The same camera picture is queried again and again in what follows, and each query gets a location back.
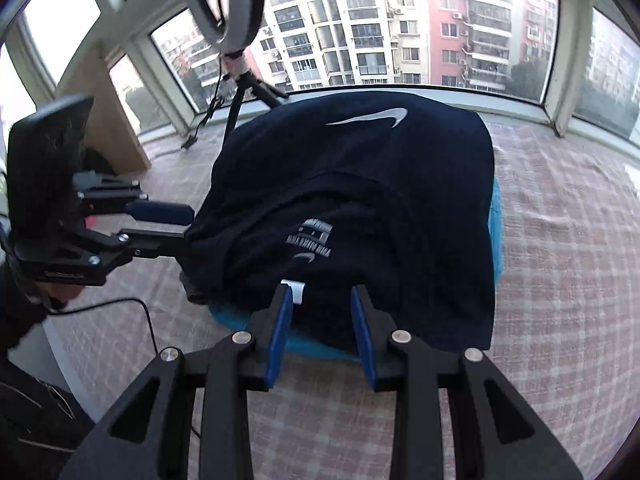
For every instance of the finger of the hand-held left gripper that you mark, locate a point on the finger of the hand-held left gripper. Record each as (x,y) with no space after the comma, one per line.
(160,244)
(160,213)

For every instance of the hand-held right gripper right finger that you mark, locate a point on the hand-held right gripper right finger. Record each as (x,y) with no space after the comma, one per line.
(362,340)

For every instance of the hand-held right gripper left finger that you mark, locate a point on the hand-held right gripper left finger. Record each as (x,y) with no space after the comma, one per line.
(277,340)

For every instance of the navy blue garment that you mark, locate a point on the navy blue garment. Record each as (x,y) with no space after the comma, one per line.
(350,185)

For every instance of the person's left hand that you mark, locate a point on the person's left hand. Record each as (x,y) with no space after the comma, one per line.
(60,294)

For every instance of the folded bright blue garment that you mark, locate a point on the folded bright blue garment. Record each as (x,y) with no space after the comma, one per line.
(310,347)

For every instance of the black garment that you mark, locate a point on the black garment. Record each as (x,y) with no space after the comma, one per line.
(97,160)

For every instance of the pink checked tablecloth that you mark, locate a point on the pink checked tablecloth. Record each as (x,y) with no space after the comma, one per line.
(550,260)

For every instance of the person's dark clothing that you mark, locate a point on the person's dark clothing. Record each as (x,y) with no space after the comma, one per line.
(35,420)

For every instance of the apartment buildings outside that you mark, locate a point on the apartment buildings outside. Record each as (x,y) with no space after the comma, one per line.
(350,35)

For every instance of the white window frame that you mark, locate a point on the white window frame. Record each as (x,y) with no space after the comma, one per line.
(570,85)

